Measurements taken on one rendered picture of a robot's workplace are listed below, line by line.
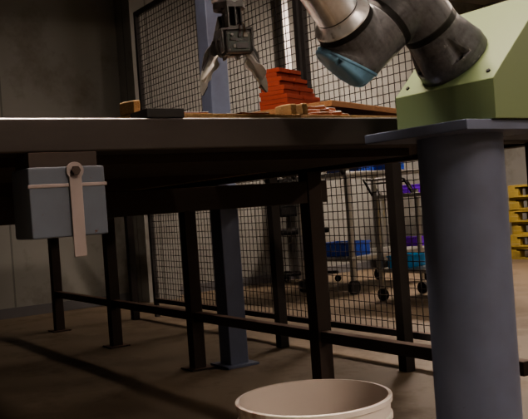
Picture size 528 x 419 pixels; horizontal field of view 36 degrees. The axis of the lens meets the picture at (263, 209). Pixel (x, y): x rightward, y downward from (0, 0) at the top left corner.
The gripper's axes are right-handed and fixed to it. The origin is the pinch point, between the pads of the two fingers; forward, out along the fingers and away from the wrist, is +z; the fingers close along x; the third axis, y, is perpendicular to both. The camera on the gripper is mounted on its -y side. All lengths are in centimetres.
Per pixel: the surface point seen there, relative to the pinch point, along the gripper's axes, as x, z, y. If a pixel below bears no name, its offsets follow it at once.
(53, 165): -42, 15, 35
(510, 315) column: 41, 51, 39
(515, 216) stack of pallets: 447, 70, -575
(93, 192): -36, 20, 34
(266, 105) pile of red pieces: 36, -8, -92
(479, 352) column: 34, 57, 39
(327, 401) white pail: 9, 67, 19
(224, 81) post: 48, -32, -196
